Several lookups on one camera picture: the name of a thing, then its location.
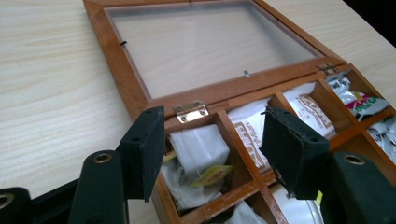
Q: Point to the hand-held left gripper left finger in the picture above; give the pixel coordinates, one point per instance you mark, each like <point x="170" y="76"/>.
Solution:
<point x="143" y="155"/>

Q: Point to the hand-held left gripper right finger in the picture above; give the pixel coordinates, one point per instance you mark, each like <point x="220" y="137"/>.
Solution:
<point x="295" y="158"/>

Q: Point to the wooden tea box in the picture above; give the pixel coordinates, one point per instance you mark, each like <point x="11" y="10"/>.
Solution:
<point x="218" y="46"/>

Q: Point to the white sachet brown print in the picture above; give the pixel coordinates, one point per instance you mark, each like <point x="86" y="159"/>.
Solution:
<point x="249" y="130"/>
<point x="311" y="109"/>

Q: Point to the white tea bag yellow tag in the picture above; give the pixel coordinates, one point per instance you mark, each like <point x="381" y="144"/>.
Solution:
<point x="199" y="146"/>

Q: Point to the plain white tea bag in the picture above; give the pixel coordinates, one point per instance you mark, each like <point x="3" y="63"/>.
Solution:
<point x="244" y="216"/>

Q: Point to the white sachet green red print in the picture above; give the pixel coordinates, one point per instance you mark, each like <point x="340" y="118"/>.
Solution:
<point x="361" y="101"/>

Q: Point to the silver white sachet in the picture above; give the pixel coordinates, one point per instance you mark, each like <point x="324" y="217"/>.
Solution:
<point x="384" y="137"/>

